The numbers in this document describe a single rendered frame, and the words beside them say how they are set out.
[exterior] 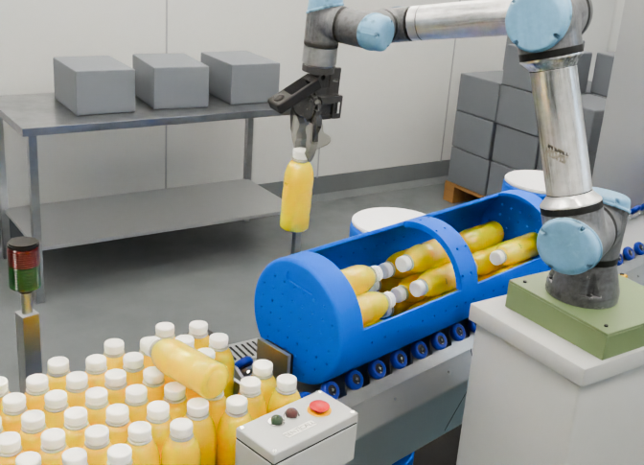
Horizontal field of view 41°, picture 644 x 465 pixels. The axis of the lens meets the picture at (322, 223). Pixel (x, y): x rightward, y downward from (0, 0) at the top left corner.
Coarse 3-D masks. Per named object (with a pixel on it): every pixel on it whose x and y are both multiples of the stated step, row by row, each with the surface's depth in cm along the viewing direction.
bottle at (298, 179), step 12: (288, 168) 194; (300, 168) 192; (288, 180) 193; (300, 180) 193; (312, 180) 195; (288, 192) 194; (300, 192) 194; (288, 204) 195; (300, 204) 195; (288, 216) 196; (300, 216) 196; (288, 228) 197; (300, 228) 198
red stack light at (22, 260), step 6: (12, 252) 172; (18, 252) 172; (24, 252) 172; (30, 252) 173; (36, 252) 174; (12, 258) 172; (18, 258) 172; (24, 258) 172; (30, 258) 173; (36, 258) 174; (12, 264) 173; (18, 264) 173; (24, 264) 173; (30, 264) 174; (36, 264) 175
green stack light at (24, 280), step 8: (8, 272) 175; (16, 272) 173; (24, 272) 173; (32, 272) 174; (40, 272) 177; (16, 280) 174; (24, 280) 174; (32, 280) 175; (40, 280) 178; (16, 288) 175; (24, 288) 175; (32, 288) 175
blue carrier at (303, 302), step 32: (512, 192) 238; (416, 224) 209; (448, 224) 210; (512, 224) 244; (288, 256) 185; (320, 256) 184; (352, 256) 214; (384, 256) 224; (448, 256) 204; (256, 288) 193; (288, 288) 185; (320, 288) 177; (352, 288) 180; (480, 288) 208; (256, 320) 196; (288, 320) 187; (320, 320) 179; (352, 320) 177; (384, 320) 185; (416, 320) 193; (448, 320) 205; (320, 352) 181; (352, 352) 180; (384, 352) 192
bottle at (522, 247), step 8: (528, 232) 239; (512, 240) 231; (520, 240) 232; (528, 240) 233; (536, 240) 235; (496, 248) 230; (504, 248) 228; (512, 248) 228; (520, 248) 229; (528, 248) 231; (536, 248) 234; (512, 256) 227; (520, 256) 229; (528, 256) 232; (504, 264) 229; (512, 264) 229
